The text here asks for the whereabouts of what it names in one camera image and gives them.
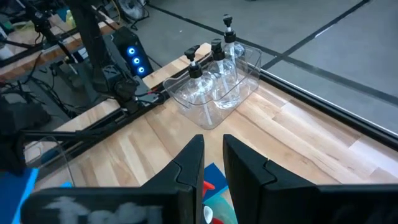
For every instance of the black floor fan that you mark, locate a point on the black floor fan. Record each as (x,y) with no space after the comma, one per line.
(130,7)

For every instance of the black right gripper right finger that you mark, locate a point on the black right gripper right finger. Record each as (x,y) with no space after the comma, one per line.
(245,174)

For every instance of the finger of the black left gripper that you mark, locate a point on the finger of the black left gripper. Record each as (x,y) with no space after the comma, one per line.
(11,155)

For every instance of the wooden background workbench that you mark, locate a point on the wooden background workbench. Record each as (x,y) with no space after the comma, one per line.
(107,28)

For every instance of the large clear plastic bin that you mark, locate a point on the large clear plastic bin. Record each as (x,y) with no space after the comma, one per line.
(49,161)

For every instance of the black aluminium table frame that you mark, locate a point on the black aluminium table frame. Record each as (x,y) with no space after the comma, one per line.
(326,107)

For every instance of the black computer with blue lights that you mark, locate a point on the black computer with blue lights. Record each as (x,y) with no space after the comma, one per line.
(121,40)

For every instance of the small clear plastic bin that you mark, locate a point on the small clear plastic bin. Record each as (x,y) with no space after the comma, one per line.
(202,119)

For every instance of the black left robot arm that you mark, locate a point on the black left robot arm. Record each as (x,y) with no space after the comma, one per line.
(90,46)

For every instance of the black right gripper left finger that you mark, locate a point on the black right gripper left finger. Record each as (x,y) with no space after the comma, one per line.
(186,174)

